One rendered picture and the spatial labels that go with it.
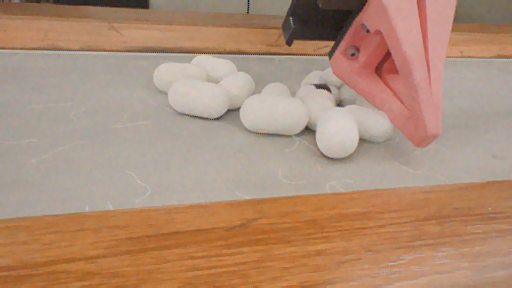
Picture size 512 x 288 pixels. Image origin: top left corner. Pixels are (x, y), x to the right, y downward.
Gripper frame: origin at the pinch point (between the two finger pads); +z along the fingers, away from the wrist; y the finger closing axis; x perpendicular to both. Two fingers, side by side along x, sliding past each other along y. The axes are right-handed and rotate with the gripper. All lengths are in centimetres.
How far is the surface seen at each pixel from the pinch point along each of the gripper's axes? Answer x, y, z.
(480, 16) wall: 125, 165, -130
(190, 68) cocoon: 6.8, -10.4, -8.8
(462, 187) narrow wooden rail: -5.2, -3.8, 5.2
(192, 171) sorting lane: 1.2, -12.0, 1.2
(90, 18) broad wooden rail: 15.9, -17.1, -21.1
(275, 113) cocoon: 2.1, -7.0, -2.4
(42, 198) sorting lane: 0.2, -18.0, 2.3
